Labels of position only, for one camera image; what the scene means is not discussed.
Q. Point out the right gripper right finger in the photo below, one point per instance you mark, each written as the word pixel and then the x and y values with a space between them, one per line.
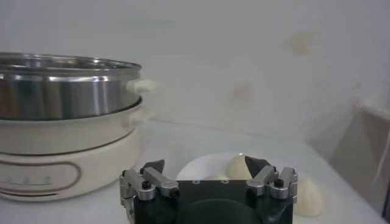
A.
pixel 262 179

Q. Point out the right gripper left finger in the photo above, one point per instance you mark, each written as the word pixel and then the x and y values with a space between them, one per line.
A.
pixel 158 179

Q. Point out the white steamed baozi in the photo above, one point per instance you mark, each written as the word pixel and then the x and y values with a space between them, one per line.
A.
pixel 237 169
pixel 307 198

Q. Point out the white round plate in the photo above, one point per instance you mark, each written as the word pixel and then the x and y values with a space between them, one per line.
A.
pixel 201 167

